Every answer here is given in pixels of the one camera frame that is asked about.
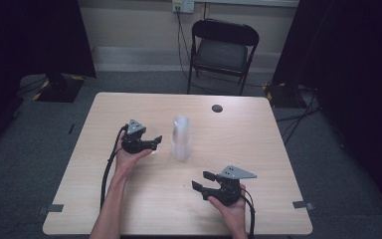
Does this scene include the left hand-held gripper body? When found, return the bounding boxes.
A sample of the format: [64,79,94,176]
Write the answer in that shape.
[120,118,157,155]

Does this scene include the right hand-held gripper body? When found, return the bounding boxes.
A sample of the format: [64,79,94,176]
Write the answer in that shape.
[200,164,258,207]

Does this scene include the stack of clear plastic cups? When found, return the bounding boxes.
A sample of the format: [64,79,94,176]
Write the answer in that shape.
[170,114,193,163]

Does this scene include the person's left hand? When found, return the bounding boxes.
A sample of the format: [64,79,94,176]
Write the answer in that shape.
[113,129,154,179]

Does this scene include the person's right hand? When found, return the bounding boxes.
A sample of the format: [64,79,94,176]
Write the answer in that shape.
[207,183,249,231]

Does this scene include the grey tape strip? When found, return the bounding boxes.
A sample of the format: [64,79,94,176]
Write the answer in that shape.
[291,200,315,211]
[37,203,65,215]

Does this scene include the black stand base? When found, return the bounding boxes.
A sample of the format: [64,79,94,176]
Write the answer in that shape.
[32,73,86,104]
[264,82,300,110]

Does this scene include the black folding chair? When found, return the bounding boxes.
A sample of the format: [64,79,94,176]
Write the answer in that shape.
[186,18,261,97]

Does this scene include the black curtain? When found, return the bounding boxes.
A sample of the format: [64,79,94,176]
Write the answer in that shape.
[271,0,382,222]
[0,0,96,157]

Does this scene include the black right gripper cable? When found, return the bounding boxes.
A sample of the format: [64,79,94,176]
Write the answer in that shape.
[240,188,257,239]

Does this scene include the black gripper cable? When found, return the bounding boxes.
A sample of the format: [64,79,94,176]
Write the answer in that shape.
[99,123,129,211]
[240,188,257,239]

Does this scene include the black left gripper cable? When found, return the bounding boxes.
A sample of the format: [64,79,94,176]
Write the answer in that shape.
[99,123,129,211]

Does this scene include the black power cable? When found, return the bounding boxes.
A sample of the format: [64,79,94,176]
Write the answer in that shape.
[175,7,193,81]

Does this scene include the black floor cables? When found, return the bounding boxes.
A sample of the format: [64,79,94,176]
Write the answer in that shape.
[274,87,322,146]

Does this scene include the white wall socket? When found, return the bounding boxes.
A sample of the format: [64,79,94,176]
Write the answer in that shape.
[171,0,196,15]

